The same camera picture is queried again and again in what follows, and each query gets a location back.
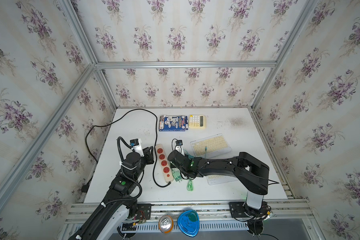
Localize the cream power strip red sockets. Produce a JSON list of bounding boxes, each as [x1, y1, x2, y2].
[[155, 144, 174, 184]]

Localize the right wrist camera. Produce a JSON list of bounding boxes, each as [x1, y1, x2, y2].
[[175, 140, 185, 156]]

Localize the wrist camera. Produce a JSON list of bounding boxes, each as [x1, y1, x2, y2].
[[130, 139, 144, 157], [175, 140, 185, 156]]

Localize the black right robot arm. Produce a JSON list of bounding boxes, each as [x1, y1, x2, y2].
[[168, 150, 270, 210]]

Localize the green charger plug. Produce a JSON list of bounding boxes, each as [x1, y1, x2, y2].
[[172, 168, 183, 182]]

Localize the black power cable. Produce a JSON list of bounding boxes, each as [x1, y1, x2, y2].
[[80, 107, 172, 193]]

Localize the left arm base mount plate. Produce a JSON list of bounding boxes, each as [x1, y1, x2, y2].
[[127, 203, 152, 221]]

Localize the cream yellow calculator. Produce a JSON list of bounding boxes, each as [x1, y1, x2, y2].
[[188, 115, 207, 129]]

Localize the white yellow keyboard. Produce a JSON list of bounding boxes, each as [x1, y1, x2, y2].
[[190, 134, 232, 159], [207, 175, 238, 186]]

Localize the aluminium front rail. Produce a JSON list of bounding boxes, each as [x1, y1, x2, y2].
[[63, 199, 315, 224]]

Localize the blue marker pen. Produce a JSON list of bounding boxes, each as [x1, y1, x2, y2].
[[185, 116, 189, 131]]

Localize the blue paperback book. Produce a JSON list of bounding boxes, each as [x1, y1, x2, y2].
[[159, 115, 186, 132]]

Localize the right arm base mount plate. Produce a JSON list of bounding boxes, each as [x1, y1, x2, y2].
[[229, 202, 250, 218]]

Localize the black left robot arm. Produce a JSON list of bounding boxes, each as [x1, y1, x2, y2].
[[69, 147, 155, 240]]

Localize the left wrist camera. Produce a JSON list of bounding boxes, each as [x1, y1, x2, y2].
[[130, 139, 144, 157]]

